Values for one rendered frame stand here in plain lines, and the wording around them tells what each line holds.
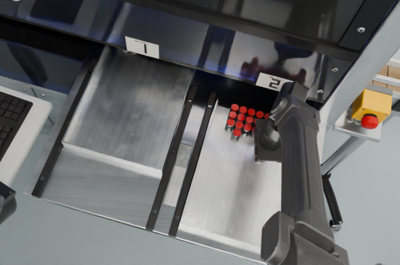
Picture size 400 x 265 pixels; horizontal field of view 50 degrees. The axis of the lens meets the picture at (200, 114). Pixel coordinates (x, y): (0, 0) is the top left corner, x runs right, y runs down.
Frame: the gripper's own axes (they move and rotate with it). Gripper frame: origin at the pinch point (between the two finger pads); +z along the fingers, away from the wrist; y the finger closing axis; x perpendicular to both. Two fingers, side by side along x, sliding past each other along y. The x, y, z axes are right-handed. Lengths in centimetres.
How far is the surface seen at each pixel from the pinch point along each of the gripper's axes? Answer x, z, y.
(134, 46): 33.3, -9.1, 23.6
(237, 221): 6.0, 4.9, -15.9
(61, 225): 70, 93, -2
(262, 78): 1.5, -10.0, 15.7
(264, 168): -1.3, 4.7, -2.3
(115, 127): 37.7, 4.6, 7.2
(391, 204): -80, 93, 13
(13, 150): 65, 12, 2
